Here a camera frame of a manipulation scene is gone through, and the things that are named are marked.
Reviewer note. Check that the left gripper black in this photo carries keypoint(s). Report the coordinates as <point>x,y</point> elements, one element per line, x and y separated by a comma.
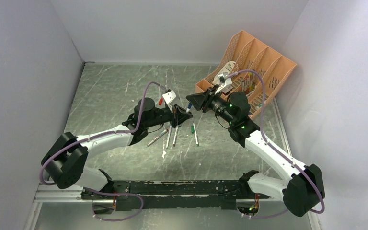
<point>179,116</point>

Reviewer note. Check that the pens bundle in organizer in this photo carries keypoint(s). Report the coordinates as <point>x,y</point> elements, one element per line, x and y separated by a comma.
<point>249,83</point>

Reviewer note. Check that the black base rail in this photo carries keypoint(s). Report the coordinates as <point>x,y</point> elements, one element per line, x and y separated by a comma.
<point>133,195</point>

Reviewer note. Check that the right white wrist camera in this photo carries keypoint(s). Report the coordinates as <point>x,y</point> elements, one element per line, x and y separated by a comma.
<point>224,81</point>

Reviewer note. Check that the white pen brown end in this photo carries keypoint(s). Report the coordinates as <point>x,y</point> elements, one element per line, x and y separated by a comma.
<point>175,136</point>

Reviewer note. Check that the white pen blue cap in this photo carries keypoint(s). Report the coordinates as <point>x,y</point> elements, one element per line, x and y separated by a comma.
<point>188,108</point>

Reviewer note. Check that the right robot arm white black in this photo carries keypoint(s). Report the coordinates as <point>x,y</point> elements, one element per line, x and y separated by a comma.
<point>300,187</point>

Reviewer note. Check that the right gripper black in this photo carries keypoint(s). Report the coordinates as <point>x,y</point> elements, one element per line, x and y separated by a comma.
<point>202,100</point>

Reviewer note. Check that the white pen red tip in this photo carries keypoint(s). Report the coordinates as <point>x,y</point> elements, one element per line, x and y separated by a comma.
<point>158,137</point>

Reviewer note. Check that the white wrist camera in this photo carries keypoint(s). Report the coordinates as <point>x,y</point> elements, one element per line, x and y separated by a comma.
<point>224,81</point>
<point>170,99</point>

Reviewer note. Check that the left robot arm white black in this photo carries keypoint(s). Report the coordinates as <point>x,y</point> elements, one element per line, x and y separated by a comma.
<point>65,161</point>

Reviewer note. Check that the orange plastic file organizer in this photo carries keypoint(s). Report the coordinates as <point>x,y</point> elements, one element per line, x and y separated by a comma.
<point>271,68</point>

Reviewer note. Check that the aluminium frame rail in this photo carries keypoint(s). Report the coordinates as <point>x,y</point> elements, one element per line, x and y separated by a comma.
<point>54,209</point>

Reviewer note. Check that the white pen green end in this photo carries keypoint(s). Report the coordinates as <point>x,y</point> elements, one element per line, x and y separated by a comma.
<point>195,134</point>

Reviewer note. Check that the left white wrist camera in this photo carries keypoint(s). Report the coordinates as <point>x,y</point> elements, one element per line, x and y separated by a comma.
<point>170,99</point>

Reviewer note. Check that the white pen grey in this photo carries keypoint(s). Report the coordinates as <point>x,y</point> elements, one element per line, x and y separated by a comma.
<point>168,136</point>

